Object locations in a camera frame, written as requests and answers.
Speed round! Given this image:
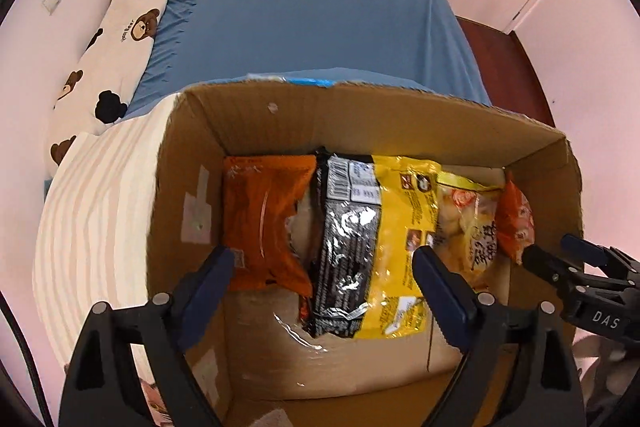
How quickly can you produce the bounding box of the printed cardboard box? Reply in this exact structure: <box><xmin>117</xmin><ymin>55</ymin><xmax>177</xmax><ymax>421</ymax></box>
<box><xmin>145</xmin><ymin>79</ymin><xmax>585</xmax><ymax>427</ymax></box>

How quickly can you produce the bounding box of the small orange snack packet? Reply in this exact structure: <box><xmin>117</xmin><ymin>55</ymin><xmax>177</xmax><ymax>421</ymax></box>
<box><xmin>495</xmin><ymin>172</ymin><xmax>536</xmax><ymax>265</ymax></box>

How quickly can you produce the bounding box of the pale yellow snack packet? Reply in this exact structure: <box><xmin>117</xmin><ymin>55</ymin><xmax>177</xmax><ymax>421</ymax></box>
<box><xmin>435</xmin><ymin>172</ymin><xmax>506</xmax><ymax>293</ymax></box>

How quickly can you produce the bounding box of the black snack packet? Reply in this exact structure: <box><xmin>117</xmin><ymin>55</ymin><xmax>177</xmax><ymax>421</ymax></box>
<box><xmin>298</xmin><ymin>148</ymin><xmax>383</xmax><ymax>340</ymax></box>

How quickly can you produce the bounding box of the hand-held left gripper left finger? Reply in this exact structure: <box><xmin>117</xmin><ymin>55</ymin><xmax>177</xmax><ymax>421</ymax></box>
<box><xmin>59</xmin><ymin>244</ymin><xmax>236</xmax><ymax>427</ymax></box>

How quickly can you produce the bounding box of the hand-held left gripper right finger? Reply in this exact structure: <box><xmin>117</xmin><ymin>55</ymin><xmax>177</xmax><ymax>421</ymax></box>
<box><xmin>411</xmin><ymin>245</ymin><xmax>587</xmax><ymax>427</ymax></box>

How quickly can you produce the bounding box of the bear print pillow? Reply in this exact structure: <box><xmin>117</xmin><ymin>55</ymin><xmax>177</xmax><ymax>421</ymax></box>
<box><xmin>47</xmin><ymin>0</ymin><xmax>173</xmax><ymax>178</ymax></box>

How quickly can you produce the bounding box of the striped blanket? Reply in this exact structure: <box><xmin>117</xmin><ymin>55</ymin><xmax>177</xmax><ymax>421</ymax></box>
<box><xmin>32</xmin><ymin>99</ymin><xmax>176</xmax><ymax>388</ymax></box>

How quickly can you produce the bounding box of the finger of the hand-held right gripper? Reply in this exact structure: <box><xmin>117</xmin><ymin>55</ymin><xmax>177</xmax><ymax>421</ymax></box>
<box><xmin>560</xmin><ymin>234</ymin><xmax>622</xmax><ymax>267</ymax></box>
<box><xmin>522</xmin><ymin>244</ymin><xmax>582</xmax><ymax>289</ymax></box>

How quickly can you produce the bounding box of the blue bed sheet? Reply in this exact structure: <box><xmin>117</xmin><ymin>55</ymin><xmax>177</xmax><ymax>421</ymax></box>
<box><xmin>122</xmin><ymin>0</ymin><xmax>493</xmax><ymax>118</ymax></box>

